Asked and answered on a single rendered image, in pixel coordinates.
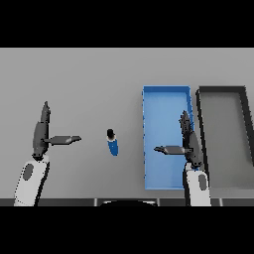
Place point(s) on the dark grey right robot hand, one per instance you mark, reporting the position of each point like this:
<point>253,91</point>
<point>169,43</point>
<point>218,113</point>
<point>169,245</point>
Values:
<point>191,145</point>

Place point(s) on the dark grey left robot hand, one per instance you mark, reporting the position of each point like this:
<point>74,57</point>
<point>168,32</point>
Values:
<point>40,136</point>

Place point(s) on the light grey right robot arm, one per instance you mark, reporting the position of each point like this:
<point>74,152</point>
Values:
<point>197,187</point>

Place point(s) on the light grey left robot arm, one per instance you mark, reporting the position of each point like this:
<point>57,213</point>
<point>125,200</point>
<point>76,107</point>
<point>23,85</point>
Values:
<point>29,182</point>

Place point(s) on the blue bin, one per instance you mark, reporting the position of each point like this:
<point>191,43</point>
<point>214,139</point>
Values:
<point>165,139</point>

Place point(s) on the dark grey bin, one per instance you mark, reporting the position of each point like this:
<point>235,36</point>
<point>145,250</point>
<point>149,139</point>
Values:
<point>228,139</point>

